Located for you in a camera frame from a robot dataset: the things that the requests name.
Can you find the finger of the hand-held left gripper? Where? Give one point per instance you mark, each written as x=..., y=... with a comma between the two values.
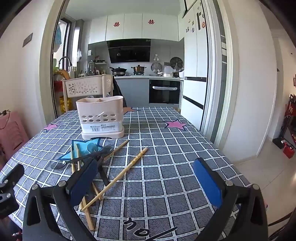
x=13, y=172

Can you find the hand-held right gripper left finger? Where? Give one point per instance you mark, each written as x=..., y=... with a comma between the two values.
x=84, y=183

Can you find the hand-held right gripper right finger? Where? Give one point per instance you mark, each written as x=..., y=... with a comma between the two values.
x=208, y=183

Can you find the patterned wooden chopstick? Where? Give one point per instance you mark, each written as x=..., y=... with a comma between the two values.
x=124, y=171

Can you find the cream plastic utensil holder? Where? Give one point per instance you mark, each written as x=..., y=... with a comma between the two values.
x=108, y=105

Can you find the pink chair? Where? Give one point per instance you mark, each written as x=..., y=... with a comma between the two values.
x=11, y=134

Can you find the grey checked star tablecloth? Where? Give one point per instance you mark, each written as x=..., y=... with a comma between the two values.
x=161, y=173

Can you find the yellow package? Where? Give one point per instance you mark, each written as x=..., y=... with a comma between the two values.
x=62, y=102

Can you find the red canister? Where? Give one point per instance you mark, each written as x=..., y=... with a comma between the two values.
x=289, y=150

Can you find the black bag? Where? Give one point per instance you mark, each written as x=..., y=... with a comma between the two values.
x=119, y=97

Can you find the cream perforated plastic cart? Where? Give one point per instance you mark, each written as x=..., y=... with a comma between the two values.
x=81, y=87

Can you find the red plastic basket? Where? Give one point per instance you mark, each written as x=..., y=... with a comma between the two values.
x=57, y=85

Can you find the black built-in oven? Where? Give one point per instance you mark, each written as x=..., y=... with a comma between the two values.
x=164, y=95

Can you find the white countertop appliance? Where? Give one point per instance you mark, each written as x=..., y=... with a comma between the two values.
x=181, y=74

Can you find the glass jar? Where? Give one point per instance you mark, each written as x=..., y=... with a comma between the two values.
x=92, y=67

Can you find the black wok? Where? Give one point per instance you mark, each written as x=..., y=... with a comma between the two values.
x=119, y=70

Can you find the white plastic jug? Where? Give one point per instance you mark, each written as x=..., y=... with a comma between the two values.
x=167, y=71

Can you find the white refrigerator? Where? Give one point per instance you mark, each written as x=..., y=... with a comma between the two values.
x=192, y=58

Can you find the steel cooking pot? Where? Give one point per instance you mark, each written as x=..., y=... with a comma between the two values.
x=138, y=69

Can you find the curved kitchen faucet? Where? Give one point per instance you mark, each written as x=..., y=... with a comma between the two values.
x=66, y=57

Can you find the round metal strainer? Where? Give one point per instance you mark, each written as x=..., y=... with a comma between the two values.
x=156, y=67

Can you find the hanging clear plastic bag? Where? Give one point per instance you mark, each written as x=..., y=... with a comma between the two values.
x=79, y=54

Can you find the black range hood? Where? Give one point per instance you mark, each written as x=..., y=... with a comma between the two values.
x=129, y=52

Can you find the blue hanging packet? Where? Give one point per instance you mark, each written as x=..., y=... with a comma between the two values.
x=59, y=34

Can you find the group of fridge magnets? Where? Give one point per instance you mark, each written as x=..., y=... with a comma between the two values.
x=203, y=24

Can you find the white upper kitchen cabinets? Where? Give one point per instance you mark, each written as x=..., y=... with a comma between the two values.
x=134, y=27

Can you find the grey wall switch panel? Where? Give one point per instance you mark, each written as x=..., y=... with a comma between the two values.
x=27, y=39

